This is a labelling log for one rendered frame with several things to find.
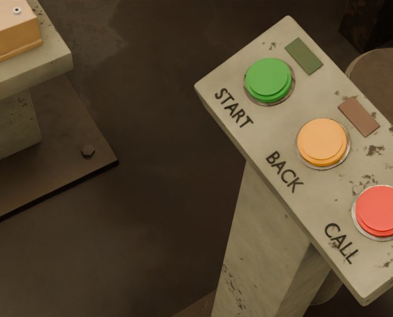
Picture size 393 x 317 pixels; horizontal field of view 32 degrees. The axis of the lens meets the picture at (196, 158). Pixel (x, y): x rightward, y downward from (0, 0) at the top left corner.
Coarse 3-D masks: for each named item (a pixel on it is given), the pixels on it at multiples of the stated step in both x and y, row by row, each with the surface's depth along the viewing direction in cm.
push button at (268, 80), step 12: (264, 60) 59; (276, 60) 59; (252, 72) 59; (264, 72) 59; (276, 72) 59; (288, 72) 59; (252, 84) 59; (264, 84) 59; (276, 84) 58; (288, 84) 58; (252, 96) 59; (264, 96) 59; (276, 96) 58
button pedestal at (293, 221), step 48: (240, 96) 60; (288, 96) 59; (336, 96) 58; (240, 144) 59; (288, 144) 57; (384, 144) 55; (240, 192) 68; (288, 192) 56; (336, 192) 55; (240, 240) 75; (288, 240) 63; (336, 240) 54; (384, 240) 53; (240, 288) 83; (288, 288) 70; (384, 288) 54
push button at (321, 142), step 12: (324, 120) 57; (300, 132) 57; (312, 132) 56; (324, 132) 56; (336, 132) 56; (300, 144) 56; (312, 144) 56; (324, 144) 56; (336, 144) 55; (312, 156) 55; (324, 156) 55; (336, 156) 55
